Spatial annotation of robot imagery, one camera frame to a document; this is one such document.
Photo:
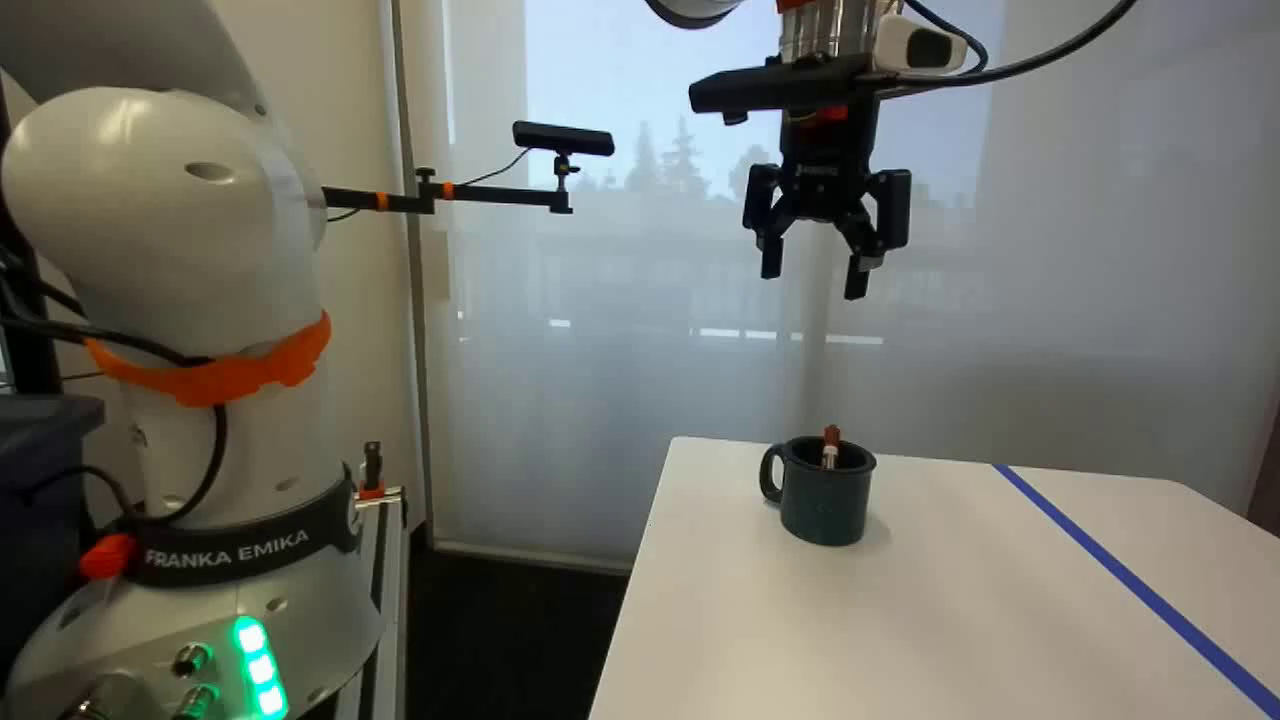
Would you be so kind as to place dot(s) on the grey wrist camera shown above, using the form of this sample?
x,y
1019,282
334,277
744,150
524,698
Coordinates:
x,y
920,46

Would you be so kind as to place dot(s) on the black stereo camera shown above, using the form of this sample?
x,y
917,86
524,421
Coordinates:
x,y
561,139

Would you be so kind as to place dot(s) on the red white marker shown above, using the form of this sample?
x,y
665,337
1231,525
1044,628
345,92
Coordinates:
x,y
834,451

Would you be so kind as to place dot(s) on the translucent window blind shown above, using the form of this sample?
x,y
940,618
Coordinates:
x,y
601,372

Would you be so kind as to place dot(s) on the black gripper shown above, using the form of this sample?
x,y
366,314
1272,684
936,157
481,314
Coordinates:
x,y
831,155

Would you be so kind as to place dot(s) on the blue tape stripe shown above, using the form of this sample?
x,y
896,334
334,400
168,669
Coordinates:
x,y
1133,585

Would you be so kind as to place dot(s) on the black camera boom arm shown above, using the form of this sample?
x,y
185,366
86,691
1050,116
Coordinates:
x,y
465,194

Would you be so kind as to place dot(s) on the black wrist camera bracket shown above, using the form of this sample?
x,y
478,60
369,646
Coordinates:
x,y
744,91

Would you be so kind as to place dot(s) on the black clamp with orange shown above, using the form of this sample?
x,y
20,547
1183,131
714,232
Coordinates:
x,y
375,474

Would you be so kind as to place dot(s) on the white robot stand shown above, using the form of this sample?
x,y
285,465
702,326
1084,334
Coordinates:
x,y
384,613

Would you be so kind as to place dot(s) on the dark green speckled mug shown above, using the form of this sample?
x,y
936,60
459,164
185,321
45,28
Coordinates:
x,y
825,507

